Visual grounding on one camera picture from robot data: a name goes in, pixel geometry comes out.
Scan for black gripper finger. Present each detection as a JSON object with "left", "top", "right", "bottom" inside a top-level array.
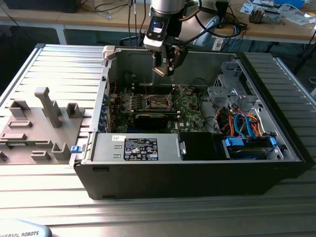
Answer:
[
  {"left": 153, "top": 50, "right": 164, "bottom": 69},
  {"left": 164, "top": 45, "right": 189, "bottom": 78}
]

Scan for CPU with silver top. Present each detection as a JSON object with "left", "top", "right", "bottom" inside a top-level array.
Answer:
[{"left": 152, "top": 64, "right": 169, "bottom": 78}]

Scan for metal wire locking lever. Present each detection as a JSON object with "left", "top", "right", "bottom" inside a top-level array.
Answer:
[
  {"left": 172, "top": 93, "right": 185, "bottom": 107},
  {"left": 143, "top": 76, "right": 150, "bottom": 99}
]

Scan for metal socket cover frame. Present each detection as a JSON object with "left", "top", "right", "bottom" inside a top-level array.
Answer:
[{"left": 167, "top": 85, "right": 184, "bottom": 106}]

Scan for CPU socket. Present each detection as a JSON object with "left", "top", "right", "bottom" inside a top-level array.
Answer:
[{"left": 147, "top": 93, "right": 174, "bottom": 111}]

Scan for CPU cooler with fins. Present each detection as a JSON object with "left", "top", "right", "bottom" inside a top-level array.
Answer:
[{"left": 248, "top": 6, "right": 267, "bottom": 24}]

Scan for beige case latch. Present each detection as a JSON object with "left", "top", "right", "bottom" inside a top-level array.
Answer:
[{"left": 102, "top": 45, "right": 117, "bottom": 61}]

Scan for grey metal drive cage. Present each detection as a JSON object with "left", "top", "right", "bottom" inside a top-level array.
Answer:
[{"left": 206, "top": 61, "right": 264, "bottom": 111}]

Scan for green motherboard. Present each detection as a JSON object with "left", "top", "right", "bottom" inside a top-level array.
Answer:
[{"left": 112, "top": 83, "right": 208, "bottom": 134}]

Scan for black graphics card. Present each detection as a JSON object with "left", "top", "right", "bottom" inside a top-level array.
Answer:
[{"left": 128, "top": 110, "right": 179, "bottom": 130}]

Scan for wooden desk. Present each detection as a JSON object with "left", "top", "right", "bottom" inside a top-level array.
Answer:
[
  {"left": 0, "top": 0, "right": 151, "bottom": 33},
  {"left": 212, "top": 0, "right": 316, "bottom": 45}
]

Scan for grey metal device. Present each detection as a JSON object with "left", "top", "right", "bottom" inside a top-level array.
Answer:
[{"left": 264, "top": 9, "right": 282, "bottom": 25}]

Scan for grey power supply unit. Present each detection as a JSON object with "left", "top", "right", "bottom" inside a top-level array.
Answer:
[{"left": 91, "top": 132, "right": 183, "bottom": 162}]

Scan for hard disk in blue carrier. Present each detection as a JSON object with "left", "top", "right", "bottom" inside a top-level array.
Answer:
[{"left": 221, "top": 136, "right": 277, "bottom": 160}]

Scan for blue box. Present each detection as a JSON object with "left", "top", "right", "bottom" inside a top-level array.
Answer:
[{"left": 274, "top": 0, "right": 306, "bottom": 9}]

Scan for black PC case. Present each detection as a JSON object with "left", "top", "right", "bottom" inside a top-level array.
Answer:
[{"left": 73, "top": 45, "right": 315, "bottom": 200}]

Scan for black box on desk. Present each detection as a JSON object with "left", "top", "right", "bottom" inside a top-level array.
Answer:
[{"left": 4, "top": 0, "right": 78, "bottom": 13}]

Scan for grey parts rack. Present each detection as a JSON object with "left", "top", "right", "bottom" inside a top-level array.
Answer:
[{"left": 0, "top": 86, "right": 86, "bottom": 165}]

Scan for pale blue teach pendant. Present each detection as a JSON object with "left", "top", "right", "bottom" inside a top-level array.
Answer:
[{"left": 0, "top": 219, "right": 53, "bottom": 237}]

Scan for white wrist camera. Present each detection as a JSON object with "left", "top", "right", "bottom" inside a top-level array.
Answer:
[{"left": 143, "top": 21, "right": 171, "bottom": 52}]

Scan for blue flat wire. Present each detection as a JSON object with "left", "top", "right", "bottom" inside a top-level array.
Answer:
[{"left": 233, "top": 112, "right": 257, "bottom": 139}]

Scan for orange and red wires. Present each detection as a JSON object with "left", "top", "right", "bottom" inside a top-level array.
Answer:
[{"left": 217, "top": 111, "right": 265, "bottom": 138}]

